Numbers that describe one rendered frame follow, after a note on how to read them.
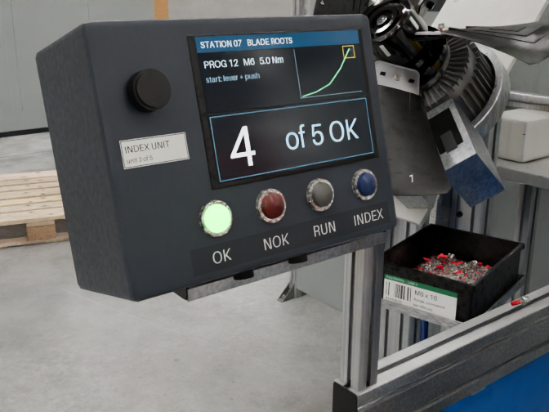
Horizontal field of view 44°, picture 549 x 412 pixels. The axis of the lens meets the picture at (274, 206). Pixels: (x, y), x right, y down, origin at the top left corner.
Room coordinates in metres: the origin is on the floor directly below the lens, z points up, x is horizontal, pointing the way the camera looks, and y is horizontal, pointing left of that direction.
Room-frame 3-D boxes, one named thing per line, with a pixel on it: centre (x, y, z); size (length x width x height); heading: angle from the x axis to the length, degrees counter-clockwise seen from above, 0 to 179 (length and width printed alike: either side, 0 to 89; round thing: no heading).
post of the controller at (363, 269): (0.66, -0.09, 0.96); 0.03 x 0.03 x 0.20; 37
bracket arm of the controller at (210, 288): (0.60, -0.01, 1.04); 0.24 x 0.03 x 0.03; 127
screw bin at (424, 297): (1.01, -0.28, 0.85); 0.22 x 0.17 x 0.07; 143
